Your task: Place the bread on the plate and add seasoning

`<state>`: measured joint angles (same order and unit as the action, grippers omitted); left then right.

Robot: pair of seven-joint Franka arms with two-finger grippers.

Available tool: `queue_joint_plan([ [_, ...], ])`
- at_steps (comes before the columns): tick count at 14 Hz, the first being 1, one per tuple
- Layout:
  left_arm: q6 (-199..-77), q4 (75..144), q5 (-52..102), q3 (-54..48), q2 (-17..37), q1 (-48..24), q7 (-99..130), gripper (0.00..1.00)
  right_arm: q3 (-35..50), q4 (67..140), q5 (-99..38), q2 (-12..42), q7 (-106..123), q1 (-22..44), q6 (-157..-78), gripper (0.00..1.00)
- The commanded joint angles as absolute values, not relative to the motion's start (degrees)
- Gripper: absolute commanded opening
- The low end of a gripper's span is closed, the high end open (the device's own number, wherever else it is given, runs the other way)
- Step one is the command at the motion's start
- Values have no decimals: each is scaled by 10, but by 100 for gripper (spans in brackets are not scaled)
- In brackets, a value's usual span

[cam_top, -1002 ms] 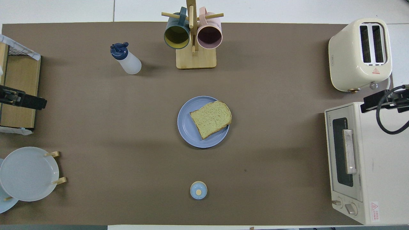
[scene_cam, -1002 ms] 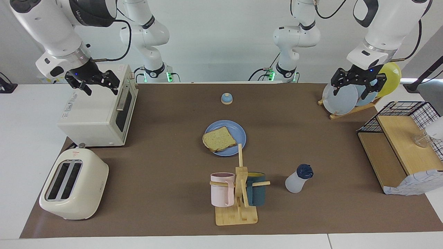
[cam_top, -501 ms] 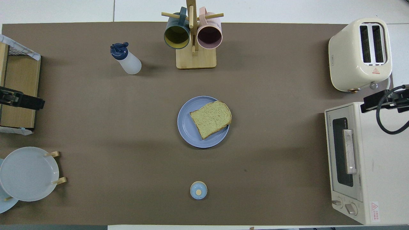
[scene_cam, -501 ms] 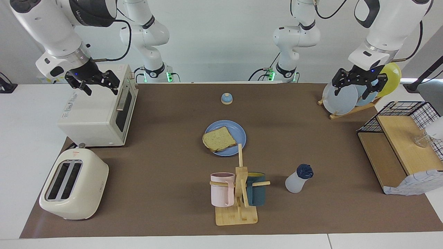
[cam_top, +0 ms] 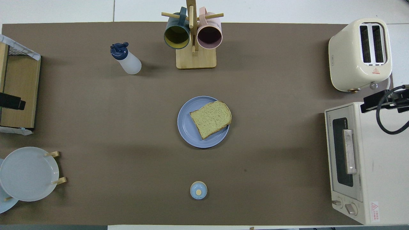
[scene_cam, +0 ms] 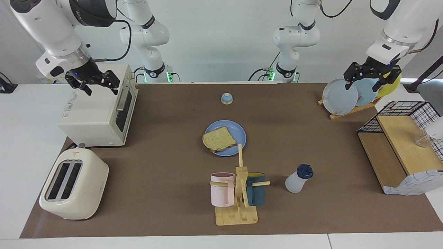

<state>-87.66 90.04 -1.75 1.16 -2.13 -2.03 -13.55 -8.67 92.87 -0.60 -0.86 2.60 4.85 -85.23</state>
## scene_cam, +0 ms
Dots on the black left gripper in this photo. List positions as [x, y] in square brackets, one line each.
[375, 68]

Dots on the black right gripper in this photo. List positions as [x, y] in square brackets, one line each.
[86, 74]

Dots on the toasted bread slice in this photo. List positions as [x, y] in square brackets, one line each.
[218, 138]

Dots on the seasoning bottle with blue cap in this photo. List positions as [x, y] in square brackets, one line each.
[294, 183]

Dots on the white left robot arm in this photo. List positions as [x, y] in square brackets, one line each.
[405, 27]

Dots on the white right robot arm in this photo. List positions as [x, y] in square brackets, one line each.
[52, 31]

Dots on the light blue round plate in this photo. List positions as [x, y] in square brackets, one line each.
[367, 93]

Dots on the yellow round plate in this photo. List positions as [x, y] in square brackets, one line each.
[389, 90]

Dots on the grey round plate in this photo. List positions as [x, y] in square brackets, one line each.
[337, 100]

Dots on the wooden plate rack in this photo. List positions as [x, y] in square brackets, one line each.
[349, 112]

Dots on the white toaster oven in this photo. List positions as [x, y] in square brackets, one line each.
[93, 117]

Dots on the black angled stand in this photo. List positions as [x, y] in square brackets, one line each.
[415, 84]

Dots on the brown table mat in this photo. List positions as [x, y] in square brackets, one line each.
[166, 121]

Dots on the clear glass cup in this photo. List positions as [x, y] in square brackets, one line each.
[421, 141]

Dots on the white rounded object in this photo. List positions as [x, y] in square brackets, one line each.
[436, 128]

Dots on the small black stand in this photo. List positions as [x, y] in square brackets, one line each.
[7, 86]

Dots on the cream two-slot toaster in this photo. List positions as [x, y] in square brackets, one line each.
[90, 186]

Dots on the checked white cloth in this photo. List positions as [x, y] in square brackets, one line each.
[415, 183]

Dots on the small blue call bell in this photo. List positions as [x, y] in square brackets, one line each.
[226, 99]

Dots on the pink mug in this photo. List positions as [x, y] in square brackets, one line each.
[221, 193]

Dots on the teal mug with yellow inside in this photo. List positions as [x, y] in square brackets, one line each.
[258, 193]

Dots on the wooden mug rack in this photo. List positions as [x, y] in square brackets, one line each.
[238, 214]

